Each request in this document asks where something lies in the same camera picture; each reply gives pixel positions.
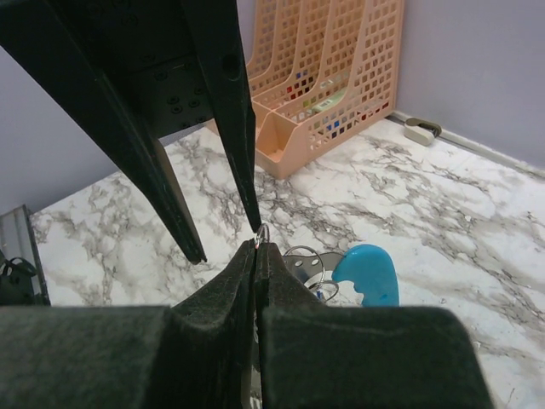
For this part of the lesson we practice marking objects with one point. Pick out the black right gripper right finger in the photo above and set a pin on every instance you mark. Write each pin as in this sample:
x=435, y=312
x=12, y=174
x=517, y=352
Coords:
x=316, y=356

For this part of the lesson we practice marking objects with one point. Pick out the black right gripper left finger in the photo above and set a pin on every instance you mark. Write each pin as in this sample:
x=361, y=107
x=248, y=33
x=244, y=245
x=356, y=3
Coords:
x=193, y=355

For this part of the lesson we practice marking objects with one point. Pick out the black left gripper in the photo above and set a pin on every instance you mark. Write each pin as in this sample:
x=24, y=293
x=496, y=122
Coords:
x=143, y=54

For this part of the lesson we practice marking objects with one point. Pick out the blue handled key ring organiser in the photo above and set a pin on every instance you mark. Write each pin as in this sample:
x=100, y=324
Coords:
x=367, y=267

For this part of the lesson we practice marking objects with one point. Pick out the peach plastic file organiser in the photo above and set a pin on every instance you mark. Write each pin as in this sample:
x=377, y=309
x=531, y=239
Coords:
x=305, y=51

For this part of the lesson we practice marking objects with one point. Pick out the green white box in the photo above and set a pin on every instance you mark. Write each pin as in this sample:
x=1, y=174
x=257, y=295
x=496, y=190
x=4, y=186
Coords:
x=330, y=102

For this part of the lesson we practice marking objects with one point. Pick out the small beige clip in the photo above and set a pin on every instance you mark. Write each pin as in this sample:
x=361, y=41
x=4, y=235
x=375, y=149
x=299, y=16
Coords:
x=421, y=131

